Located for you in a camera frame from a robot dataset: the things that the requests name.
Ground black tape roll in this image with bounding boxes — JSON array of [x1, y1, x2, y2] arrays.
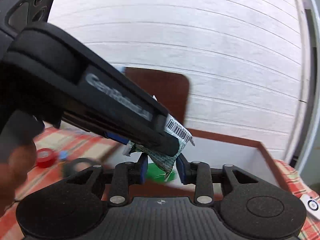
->
[[62, 158, 100, 179]]

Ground red tape roll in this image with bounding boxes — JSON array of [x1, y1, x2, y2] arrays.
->
[[36, 148, 58, 168]]

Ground green patterned packet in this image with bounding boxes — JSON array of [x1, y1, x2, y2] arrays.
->
[[123, 114, 194, 180]]

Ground white round tag device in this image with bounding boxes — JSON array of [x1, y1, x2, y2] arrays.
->
[[300, 194, 320, 220]]

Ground brown cardboard shoe box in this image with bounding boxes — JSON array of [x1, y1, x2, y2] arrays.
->
[[100, 127, 293, 201]]

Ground person's left hand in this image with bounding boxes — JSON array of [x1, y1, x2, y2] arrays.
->
[[1, 111, 44, 215]]

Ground green flat object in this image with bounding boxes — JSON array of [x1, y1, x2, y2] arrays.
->
[[146, 163, 177, 184]]

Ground dark brown headboard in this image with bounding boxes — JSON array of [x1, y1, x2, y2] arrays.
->
[[124, 67, 190, 124]]

